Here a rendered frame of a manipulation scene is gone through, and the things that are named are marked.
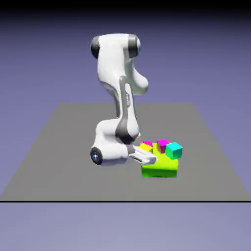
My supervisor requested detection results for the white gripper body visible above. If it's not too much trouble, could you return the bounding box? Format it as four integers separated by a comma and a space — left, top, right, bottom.
128, 145, 157, 165

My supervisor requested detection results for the small yellow cube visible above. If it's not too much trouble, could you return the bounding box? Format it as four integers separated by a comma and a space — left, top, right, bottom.
138, 143, 153, 153

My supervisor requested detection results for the small cyan cube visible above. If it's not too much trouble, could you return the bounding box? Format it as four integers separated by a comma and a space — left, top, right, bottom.
165, 142, 183, 160

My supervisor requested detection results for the large lime green box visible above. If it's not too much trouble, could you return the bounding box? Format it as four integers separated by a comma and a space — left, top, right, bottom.
141, 142, 179, 178

